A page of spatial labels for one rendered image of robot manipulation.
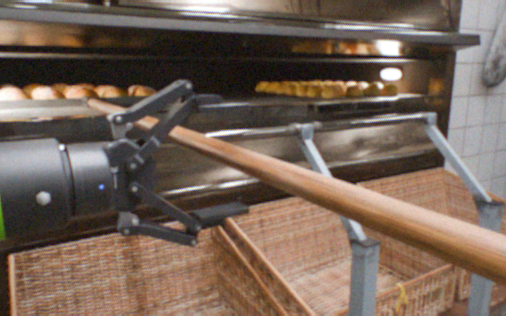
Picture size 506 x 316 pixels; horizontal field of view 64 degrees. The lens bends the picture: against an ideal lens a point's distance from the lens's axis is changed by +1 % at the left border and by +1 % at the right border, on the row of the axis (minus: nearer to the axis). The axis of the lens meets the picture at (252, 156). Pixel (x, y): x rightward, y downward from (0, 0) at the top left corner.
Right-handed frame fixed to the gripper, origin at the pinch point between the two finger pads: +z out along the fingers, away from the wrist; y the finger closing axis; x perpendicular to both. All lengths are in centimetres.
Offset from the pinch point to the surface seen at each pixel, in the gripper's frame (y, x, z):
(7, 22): -21, -55, -22
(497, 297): 61, -13, 104
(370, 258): 26.6, -7.2, 35.7
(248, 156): -1.1, 4.0, -0.7
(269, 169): -0.6, 9.0, -1.0
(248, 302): 51, -39, 26
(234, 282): 49, -48, 26
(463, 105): 6, -66, 164
